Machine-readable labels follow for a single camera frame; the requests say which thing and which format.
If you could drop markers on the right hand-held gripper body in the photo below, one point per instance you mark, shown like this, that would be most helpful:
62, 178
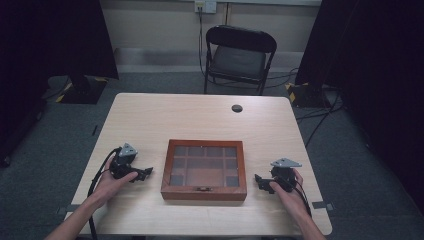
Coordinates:
283, 173

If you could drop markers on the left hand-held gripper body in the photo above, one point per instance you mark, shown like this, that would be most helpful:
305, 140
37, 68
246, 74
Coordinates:
124, 156

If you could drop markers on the wooden box with glass lid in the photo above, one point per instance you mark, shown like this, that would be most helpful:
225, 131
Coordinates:
204, 170

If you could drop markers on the person's left hand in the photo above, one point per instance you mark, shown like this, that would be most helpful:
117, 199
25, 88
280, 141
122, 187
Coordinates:
111, 185

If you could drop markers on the person's right hand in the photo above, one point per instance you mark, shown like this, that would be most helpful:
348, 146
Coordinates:
291, 200

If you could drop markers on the grey tape strip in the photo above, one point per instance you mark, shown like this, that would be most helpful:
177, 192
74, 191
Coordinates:
68, 208
322, 205

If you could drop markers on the black stand base yellow stripes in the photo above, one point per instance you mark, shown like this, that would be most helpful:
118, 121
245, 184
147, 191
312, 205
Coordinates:
81, 91
306, 95

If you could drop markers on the black folding chair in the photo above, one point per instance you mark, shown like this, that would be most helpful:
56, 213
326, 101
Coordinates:
238, 60

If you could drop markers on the dark curtain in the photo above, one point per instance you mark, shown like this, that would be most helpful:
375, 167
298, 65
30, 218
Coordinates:
376, 83

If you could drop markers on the white wall socket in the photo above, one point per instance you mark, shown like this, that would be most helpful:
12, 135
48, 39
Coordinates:
205, 6

